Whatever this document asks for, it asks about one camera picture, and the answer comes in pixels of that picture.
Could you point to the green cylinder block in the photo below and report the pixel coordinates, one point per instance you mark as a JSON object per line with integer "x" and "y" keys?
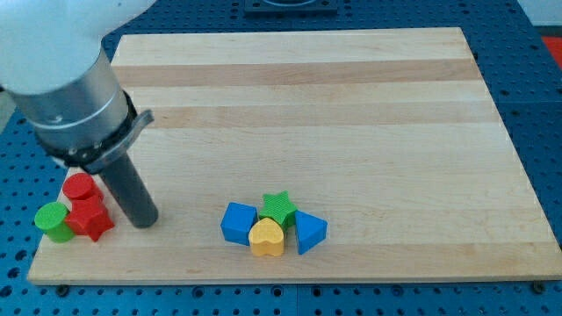
{"x": 50, "y": 220}

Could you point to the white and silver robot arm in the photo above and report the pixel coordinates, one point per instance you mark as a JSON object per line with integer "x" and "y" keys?
{"x": 54, "y": 68}

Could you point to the green star block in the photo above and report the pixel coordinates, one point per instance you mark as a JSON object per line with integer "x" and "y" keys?
{"x": 279, "y": 208}

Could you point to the blue cube block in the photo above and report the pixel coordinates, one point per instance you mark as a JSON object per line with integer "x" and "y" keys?
{"x": 237, "y": 222}

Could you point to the blue triangle block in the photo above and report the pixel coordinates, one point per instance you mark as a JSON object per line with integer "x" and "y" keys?
{"x": 310, "y": 230}

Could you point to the yellow heart block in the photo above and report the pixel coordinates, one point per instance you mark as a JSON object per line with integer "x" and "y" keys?
{"x": 266, "y": 237}

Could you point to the wooden board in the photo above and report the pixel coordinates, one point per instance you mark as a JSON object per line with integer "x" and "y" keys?
{"x": 390, "y": 135}

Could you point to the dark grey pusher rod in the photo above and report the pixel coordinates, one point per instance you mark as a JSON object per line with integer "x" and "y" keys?
{"x": 124, "y": 183}

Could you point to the red star block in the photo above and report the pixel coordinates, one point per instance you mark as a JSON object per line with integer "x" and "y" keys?
{"x": 89, "y": 217}

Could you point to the red cylinder block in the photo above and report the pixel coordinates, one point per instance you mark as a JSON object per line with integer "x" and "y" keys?
{"x": 81, "y": 186}

